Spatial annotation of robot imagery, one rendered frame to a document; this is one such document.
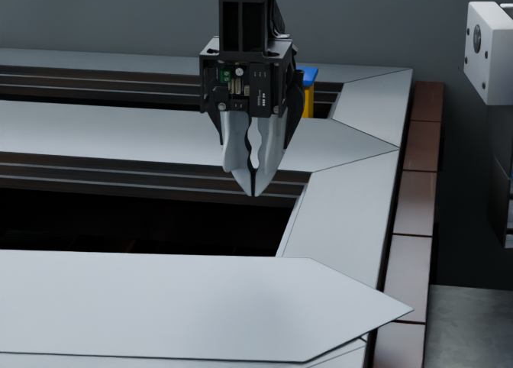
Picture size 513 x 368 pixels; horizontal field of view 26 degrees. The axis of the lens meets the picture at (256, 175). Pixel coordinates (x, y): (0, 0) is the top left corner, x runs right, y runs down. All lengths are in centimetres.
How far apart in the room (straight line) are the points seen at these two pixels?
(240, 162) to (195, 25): 67
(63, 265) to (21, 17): 79
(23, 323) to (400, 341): 31
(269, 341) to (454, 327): 43
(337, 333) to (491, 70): 48
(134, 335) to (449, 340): 46
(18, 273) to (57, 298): 6
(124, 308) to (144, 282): 5
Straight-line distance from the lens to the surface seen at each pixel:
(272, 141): 98
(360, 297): 95
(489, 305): 133
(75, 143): 131
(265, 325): 90
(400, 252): 110
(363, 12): 162
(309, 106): 144
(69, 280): 99
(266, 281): 97
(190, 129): 134
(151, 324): 91
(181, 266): 100
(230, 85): 95
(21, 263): 103
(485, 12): 134
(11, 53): 171
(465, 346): 124
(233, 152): 100
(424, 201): 122
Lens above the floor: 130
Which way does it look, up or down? 22 degrees down
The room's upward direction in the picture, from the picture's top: straight up
